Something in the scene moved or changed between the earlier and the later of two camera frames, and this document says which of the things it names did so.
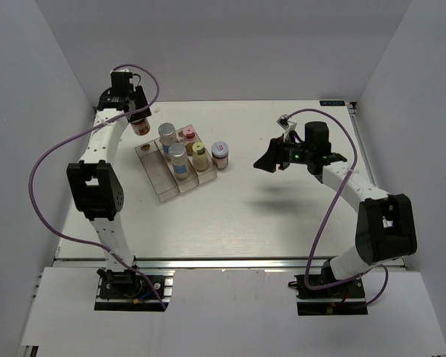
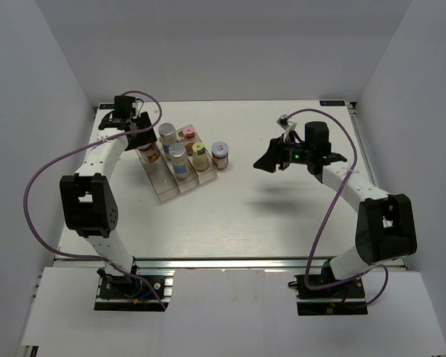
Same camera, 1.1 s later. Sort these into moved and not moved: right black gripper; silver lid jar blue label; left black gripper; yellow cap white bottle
Moved: left black gripper
Not moved: right black gripper; silver lid jar blue label; yellow cap white bottle
